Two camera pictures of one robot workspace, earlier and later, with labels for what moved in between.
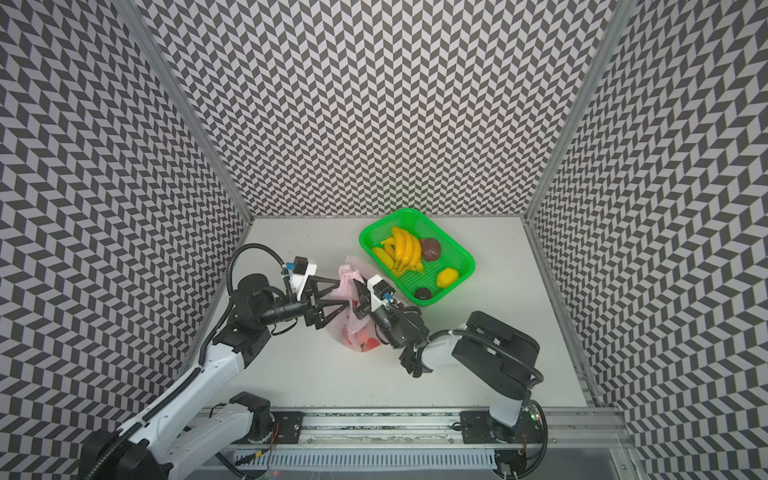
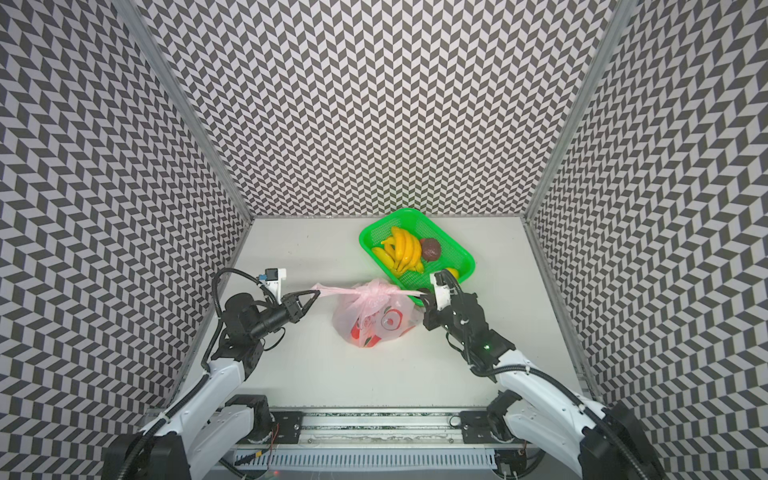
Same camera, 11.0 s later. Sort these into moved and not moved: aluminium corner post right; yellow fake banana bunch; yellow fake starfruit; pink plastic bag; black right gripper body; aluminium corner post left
Moved: black right gripper body; pink plastic bag
Not moved: yellow fake banana bunch; yellow fake starfruit; aluminium corner post left; aluminium corner post right
